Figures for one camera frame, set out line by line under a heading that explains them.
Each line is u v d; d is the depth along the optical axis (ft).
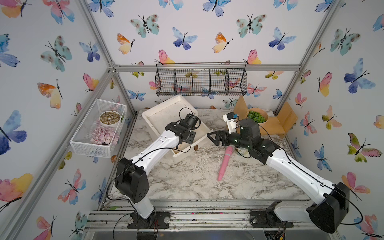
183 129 1.91
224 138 2.05
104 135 2.07
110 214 2.53
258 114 3.04
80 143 1.91
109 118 2.38
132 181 1.43
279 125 3.41
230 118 2.12
